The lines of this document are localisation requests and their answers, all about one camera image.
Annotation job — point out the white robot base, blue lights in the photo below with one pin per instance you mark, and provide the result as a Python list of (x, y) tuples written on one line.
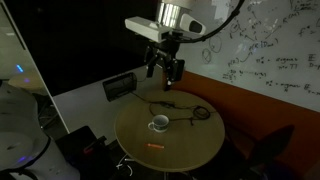
[(23, 133)]

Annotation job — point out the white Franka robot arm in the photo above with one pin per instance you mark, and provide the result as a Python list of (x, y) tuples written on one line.
[(170, 13)]

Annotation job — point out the orange marker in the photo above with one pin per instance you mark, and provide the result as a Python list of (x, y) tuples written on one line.
[(155, 146)]

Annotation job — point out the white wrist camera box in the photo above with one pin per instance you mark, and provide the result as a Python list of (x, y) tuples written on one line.
[(146, 28)]

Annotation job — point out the whiteboard with writing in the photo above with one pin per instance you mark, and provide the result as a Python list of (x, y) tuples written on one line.
[(266, 50)]

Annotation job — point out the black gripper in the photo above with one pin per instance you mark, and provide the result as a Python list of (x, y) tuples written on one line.
[(165, 53)]

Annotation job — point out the black robot mounting cart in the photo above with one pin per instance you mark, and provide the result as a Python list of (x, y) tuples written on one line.
[(80, 153)]

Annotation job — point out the black chair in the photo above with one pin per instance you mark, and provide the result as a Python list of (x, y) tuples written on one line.
[(271, 146)]

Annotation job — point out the white ceramic mug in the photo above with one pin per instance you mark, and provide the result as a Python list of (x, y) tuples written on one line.
[(159, 123)]

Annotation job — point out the large black wall screen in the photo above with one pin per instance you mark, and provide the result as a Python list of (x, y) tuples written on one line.
[(83, 43)]

